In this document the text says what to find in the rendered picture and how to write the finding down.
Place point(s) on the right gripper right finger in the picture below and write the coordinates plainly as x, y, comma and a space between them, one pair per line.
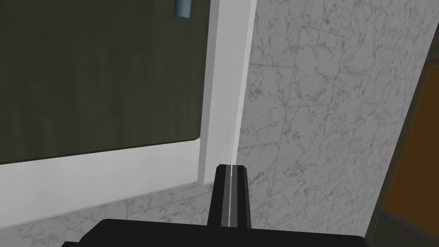
240, 199

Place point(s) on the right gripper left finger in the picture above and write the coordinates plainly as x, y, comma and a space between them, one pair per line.
219, 199

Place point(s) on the dark olive door leaf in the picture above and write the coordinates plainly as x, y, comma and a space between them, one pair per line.
96, 75

